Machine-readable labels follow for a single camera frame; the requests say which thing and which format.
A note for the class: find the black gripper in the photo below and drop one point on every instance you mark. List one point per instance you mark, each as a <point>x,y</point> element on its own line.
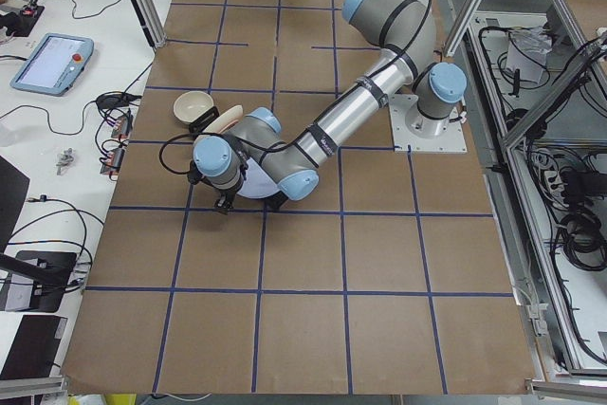
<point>227,195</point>

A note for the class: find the blue plate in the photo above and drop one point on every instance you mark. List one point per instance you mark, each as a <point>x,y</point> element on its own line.
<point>257,184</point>

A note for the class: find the cream plate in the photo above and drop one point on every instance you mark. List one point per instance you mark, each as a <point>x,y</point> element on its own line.
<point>226,120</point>

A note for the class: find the black dish rack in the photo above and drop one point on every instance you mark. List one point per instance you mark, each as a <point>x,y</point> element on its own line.
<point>201,121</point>

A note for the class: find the cream bowl in rack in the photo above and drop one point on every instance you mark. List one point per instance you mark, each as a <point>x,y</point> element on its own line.
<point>191,105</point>

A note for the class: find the black mouse-like device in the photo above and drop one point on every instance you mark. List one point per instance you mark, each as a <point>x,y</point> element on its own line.
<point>115,100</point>

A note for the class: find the metal screws pile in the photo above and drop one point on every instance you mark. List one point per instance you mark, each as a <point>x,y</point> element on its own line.
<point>64,160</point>

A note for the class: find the brown paper table mat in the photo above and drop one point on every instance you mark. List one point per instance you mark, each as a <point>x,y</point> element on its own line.
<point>390,278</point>

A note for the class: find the black monitor stand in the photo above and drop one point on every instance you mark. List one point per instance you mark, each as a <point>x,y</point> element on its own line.
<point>37,279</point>

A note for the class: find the near teach pendant tablet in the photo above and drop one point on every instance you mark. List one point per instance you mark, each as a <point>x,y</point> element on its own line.
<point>54,65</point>

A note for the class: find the black electronics box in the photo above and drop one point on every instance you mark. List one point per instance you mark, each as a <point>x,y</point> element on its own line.
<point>21,24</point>

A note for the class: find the white paper cup bag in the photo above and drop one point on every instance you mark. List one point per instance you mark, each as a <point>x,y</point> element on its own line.
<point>527,52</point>

